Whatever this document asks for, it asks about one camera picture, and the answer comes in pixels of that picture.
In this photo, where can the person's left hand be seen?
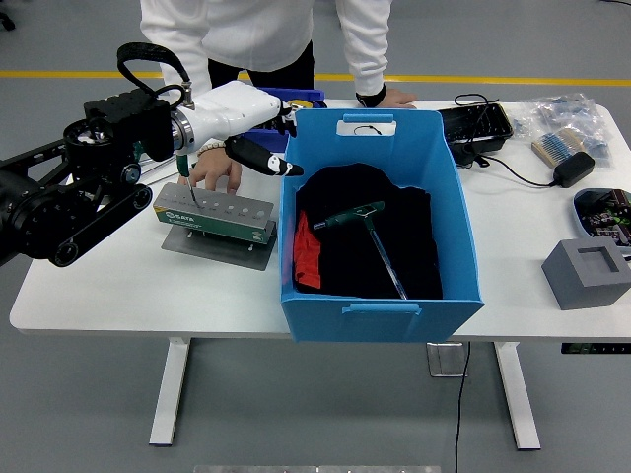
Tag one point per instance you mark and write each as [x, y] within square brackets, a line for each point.
[397, 100]

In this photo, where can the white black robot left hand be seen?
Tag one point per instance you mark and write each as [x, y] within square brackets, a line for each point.
[231, 111]

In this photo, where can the person's right hand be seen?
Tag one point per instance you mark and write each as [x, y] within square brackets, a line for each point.
[217, 165]

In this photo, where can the green metal wrench stand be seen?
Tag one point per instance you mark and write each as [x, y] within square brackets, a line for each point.
[212, 226]

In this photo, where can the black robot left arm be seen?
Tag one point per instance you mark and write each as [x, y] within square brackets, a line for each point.
[44, 217]

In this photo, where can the person's left forearm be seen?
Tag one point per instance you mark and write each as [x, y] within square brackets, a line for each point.
[365, 59]

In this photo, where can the person's right forearm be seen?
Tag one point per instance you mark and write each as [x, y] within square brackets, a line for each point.
[177, 69]

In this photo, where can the large blue plastic box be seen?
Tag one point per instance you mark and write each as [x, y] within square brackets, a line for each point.
[374, 325]

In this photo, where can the black wristwatch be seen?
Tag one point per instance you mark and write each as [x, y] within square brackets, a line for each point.
[372, 97]

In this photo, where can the small blue parts bin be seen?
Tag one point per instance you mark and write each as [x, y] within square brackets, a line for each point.
[261, 139]

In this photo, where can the yellow tape measure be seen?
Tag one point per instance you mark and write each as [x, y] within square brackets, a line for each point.
[303, 104]

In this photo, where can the black plastic tray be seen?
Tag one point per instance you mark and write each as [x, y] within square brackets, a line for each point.
[473, 123]

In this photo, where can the person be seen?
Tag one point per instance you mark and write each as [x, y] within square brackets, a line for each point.
[256, 34]

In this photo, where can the red cloth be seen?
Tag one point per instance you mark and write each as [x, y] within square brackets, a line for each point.
[306, 256]

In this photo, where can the black cloth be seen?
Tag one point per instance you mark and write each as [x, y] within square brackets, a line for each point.
[419, 246]

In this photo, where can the resistor tape bundle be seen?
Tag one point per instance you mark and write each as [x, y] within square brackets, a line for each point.
[554, 145]

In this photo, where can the clear plastic parts bags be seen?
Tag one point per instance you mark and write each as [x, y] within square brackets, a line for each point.
[567, 111]

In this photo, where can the black power adapter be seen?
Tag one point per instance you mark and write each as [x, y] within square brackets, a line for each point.
[572, 170]

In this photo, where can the pale blue oval tray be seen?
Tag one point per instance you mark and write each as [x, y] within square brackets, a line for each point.
[579, 209]

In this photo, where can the white table leg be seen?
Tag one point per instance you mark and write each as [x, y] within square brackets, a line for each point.
[170, 394]
[517, 394]

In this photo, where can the electronic circuit boards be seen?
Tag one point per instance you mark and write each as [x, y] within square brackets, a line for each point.
[606, 212]

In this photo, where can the black chair caster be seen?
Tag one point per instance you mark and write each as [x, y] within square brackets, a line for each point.
[5, 20]

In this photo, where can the metal floor plate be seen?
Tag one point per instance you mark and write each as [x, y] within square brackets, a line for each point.
[443, 359]

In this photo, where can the grey block with square recess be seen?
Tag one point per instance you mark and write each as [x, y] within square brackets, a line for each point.
[581, 290]

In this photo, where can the black table control panel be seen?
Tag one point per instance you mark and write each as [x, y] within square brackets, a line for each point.
[591, 348]

